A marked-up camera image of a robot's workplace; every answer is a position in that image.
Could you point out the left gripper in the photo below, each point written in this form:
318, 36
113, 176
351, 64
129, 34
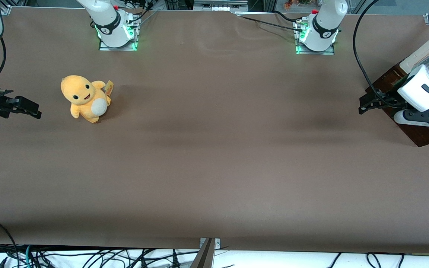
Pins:
390, 99

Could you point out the plain dark wooden drawer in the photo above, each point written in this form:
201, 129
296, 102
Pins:
410, 130

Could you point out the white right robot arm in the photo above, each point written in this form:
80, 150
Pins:
110, 26

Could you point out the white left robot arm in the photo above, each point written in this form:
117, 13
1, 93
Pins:
324, 26

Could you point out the white embossed cabinet panel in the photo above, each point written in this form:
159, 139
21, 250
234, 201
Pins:
419, 54

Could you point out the yellow plush toy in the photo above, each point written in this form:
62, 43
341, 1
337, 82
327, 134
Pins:
84, 96

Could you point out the small orange object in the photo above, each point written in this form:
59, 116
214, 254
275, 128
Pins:
288, 4

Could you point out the brown table cover sheet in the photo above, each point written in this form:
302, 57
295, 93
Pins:
214, 149

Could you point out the grey metal beam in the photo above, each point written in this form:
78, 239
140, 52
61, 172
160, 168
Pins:
203, 258

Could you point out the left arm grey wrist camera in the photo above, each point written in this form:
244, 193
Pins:
419, 118

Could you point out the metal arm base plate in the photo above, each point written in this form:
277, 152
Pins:
104, 47
302, 51

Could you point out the aluminium frame rack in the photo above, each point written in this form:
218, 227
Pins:
220, 4

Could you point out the small metal bracket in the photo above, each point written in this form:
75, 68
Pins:
217, 242

